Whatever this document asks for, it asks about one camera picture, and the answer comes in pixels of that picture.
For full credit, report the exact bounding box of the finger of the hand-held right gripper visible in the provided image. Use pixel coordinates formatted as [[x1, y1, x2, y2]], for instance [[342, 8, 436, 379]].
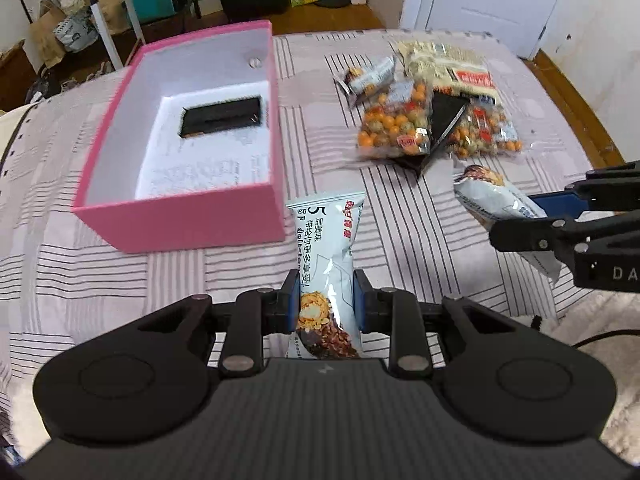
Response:
[[527, 160, 640, 222], [489, 210, 640, 265]]

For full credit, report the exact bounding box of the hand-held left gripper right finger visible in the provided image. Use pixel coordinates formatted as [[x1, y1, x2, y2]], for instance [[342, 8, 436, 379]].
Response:
[[352, 269, 521, 379]]

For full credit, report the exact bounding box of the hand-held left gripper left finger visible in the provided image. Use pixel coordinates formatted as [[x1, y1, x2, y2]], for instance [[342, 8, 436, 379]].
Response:
[[135, 269, 302, 379]]

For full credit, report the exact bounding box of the silver snack bar packet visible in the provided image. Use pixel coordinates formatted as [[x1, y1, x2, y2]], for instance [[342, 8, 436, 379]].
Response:
[[334, 55, 398, 108], [285, 191, 368, 361], [452, 164, 563, 281]]

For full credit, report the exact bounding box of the clear bag of coated peanuts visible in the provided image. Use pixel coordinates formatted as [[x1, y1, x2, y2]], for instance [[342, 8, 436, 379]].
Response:
[[447, 102, 528, 161], [356, 77, 433, 161]]

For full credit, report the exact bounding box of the pink cardboard box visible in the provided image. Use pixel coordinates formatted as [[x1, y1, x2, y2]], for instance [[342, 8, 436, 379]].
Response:
[[72, 20, 287, 254]]

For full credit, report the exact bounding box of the beige fluffy rug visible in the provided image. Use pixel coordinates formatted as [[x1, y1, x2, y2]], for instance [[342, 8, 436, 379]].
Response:
[[530, 285, 640, 463]]

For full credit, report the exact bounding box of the black snack bar packet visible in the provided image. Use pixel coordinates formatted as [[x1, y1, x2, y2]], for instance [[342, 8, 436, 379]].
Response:
[[395, 91, 471, 178]]

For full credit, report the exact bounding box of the white paper sheet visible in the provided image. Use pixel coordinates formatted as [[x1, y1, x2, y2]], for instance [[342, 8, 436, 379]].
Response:
[[134, 91, 273, 198]]

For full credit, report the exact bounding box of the beige snack package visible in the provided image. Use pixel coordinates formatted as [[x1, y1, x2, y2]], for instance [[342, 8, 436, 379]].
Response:
[[397, 40, 503, 106]]

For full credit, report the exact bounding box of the black card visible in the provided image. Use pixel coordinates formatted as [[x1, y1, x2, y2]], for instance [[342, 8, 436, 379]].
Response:
[[179, 95, 264, 139]]

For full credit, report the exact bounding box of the white door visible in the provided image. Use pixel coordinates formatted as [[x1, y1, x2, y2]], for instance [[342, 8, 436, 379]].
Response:
[[400, 0, 573, 58]]

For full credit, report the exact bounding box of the dark bag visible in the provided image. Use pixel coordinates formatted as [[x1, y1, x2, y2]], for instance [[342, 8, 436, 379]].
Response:
[[27, 67, 63, 103]]

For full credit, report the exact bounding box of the wooden rolling table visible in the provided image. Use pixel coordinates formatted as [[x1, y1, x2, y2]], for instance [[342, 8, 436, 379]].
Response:
[[90, 0, 146, 68]]

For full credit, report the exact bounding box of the grey printed bag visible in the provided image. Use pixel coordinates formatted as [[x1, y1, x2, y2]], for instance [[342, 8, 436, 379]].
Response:
[[52, 10, 98, 53]]

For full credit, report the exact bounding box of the wooden nightstand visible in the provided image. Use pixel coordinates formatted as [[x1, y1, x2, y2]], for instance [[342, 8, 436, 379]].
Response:
[[0, 40, 41, 111]]

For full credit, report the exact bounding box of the brown paper bag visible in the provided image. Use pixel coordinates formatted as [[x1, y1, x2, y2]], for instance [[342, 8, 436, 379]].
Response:
[[27, 2, 66, 68]]

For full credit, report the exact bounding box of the black cable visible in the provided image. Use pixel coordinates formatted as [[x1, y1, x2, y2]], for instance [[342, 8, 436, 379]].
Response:
[[570, 327, 640, 348]]

